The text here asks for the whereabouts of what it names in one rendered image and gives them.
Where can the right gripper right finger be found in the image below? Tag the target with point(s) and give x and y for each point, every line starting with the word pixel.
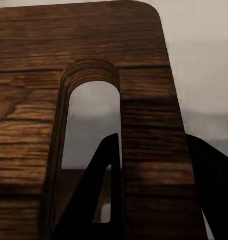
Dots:
pixel 210 168

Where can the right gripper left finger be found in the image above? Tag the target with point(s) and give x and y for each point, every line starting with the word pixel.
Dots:
pixel 76 222

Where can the cutting board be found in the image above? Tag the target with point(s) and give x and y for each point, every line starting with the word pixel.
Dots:
pixel 46 51

